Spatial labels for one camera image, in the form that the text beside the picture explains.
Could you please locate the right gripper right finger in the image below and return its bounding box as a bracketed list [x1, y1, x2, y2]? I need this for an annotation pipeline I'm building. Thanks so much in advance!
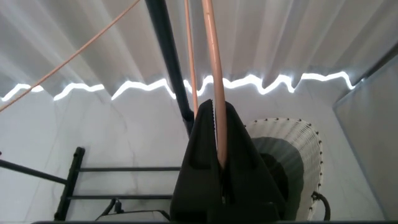
[222, 101, 286, 223]

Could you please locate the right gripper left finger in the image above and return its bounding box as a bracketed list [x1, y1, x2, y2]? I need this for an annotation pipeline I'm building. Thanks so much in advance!
[169, 98, 224, 223]

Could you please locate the pink clothes hanger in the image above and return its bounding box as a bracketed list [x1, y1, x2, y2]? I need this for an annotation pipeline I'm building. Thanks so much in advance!
[0, 0, 141, 113]
[183, 0, 228, 170]

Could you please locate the white laundry basket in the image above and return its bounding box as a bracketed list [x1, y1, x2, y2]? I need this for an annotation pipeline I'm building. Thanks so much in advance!
[244, 117, 331, 222]

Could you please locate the black clothes rack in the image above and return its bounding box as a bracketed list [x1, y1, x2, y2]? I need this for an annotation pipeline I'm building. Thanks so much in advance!
[0, 0, 196, 222]

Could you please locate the white curtain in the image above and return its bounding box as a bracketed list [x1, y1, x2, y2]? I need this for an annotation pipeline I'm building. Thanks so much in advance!
[0, 0, 398, 102]

